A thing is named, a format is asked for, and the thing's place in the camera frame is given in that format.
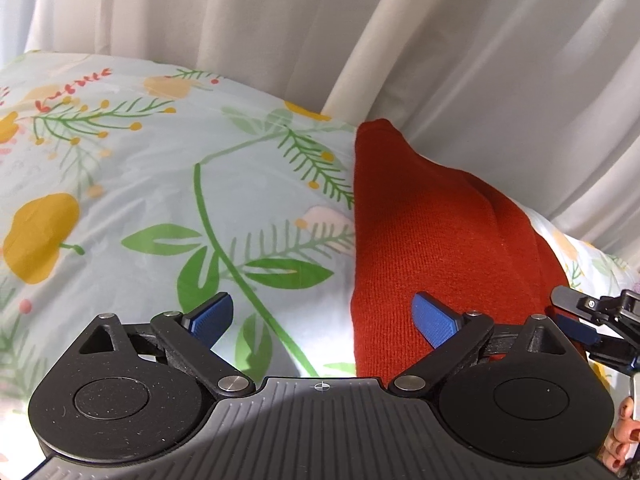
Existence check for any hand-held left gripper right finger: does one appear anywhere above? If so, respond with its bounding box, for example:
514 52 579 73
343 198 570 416
387 292 577 398

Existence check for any person's right hand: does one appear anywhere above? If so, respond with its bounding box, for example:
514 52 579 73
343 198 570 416
602 394 640 472

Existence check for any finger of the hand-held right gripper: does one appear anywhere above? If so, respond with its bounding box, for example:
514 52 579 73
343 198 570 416
550 285 609 322
554 312 601 346

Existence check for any floral bed sheet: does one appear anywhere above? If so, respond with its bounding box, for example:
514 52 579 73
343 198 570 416
0 50 640 463

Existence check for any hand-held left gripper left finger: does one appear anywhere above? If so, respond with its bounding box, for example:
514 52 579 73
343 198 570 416
69 292 256 400

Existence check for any white curtain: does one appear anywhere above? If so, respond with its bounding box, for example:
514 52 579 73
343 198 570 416
0 0 640 273

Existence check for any red knit sweater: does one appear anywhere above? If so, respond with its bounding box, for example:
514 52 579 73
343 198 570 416
347 117 574 382

